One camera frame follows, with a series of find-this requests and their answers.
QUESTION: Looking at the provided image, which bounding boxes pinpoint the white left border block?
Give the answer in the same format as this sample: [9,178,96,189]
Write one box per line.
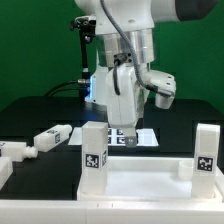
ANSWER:
[0,157,13,190]

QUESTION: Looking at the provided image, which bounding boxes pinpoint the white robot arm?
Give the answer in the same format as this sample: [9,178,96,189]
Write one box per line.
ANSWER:
[75,0,218,148]

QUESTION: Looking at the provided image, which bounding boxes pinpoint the white desk tabletop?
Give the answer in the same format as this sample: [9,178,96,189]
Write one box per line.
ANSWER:
[77,156,224,203]

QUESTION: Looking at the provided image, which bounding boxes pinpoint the white fiducial marker sheet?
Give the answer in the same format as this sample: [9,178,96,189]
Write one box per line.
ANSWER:
[69,127,158,147]

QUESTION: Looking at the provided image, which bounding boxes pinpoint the black camera on stand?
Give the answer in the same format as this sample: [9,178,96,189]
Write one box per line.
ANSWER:
[69,15,98,103]

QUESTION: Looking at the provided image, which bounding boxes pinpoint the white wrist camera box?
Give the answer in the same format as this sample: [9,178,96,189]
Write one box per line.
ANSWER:
[142,70,176,109]

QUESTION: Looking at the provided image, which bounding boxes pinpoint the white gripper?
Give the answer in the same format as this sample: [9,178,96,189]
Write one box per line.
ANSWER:
[106,64,149,148]

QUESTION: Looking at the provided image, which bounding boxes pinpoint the black cables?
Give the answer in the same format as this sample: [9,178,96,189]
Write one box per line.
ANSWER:
[44,80,87,99]

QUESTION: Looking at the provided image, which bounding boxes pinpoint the grey arm cable hose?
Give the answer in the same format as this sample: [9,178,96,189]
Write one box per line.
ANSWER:
[99,0,174,98]

